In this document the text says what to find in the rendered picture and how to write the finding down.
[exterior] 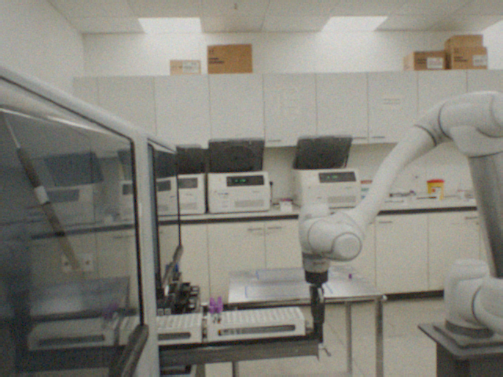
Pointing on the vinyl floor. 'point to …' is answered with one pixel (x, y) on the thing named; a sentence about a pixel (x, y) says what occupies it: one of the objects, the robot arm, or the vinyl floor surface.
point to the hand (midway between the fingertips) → (317, 331)
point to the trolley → (294, 280)
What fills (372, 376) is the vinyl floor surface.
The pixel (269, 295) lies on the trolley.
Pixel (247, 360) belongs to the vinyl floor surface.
